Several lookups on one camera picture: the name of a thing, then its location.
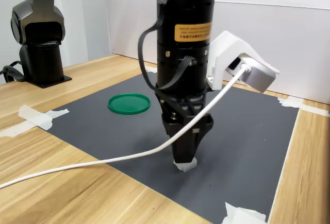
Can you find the white plastic terminal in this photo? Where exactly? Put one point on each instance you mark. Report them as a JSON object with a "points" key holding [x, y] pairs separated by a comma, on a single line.
{"points": [[185, 166]]}

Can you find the round green lid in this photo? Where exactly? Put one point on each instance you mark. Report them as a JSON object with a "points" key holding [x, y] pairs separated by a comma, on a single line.
{"points": [[129, 104]]}

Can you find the white tape piece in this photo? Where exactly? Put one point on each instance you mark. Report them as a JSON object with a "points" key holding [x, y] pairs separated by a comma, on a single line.
{"points": [[18, 129], [152, 70], [242, 215], [60, 112], [38, 118], [291, 102]]}

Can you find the dark grey mat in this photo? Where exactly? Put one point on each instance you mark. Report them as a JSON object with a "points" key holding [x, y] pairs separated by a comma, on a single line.
{"points": [[103, 131]]}

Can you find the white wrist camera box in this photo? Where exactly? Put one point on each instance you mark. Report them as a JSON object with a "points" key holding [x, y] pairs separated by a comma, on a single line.
{"points": [[227, 46]]}

